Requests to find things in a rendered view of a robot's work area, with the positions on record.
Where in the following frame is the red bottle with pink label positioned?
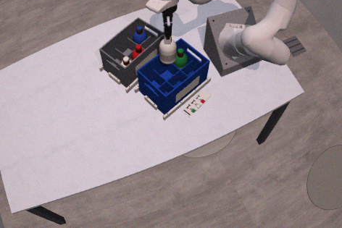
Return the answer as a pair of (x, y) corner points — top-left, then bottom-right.
(132, 44), (144, 60)

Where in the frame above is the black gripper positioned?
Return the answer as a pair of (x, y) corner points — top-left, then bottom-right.
(162, 4), (178, 44)

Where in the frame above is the white bottle with grey label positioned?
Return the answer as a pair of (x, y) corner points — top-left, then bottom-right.
(159, 37), (177, 64)

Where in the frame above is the green bottle with pale green label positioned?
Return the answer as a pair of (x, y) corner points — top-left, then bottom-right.
(173, 48), (188, 69)

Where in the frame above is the white paper pick list strip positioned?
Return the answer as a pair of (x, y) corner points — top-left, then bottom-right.
(181, 89), (211, 117)

